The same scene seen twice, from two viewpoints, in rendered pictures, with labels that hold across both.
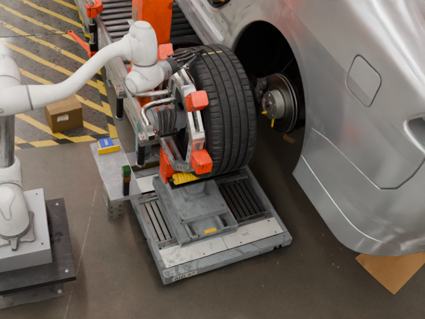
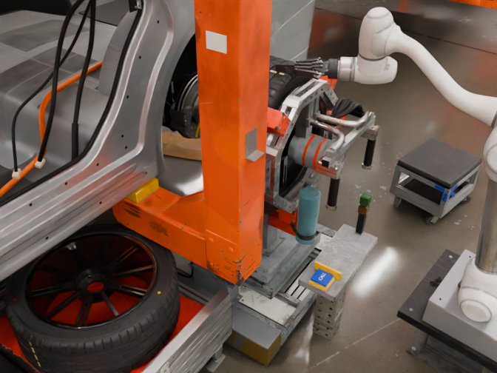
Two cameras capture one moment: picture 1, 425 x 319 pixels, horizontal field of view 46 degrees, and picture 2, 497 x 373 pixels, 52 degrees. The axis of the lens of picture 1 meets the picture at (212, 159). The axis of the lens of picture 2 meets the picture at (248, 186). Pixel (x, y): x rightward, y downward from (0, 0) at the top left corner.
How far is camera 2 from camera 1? 336 cm
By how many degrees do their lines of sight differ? 78
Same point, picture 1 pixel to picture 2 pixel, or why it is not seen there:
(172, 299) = not seen: hidden behind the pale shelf
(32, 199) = (448, 298)
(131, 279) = (373, 271)
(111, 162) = (336, 263)
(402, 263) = (194, 143)
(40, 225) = (459, 270)
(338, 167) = (293, 29)
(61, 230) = (428, 286)
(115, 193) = (367, 239)
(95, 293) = (412, 286)
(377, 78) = not seen: outside the picture
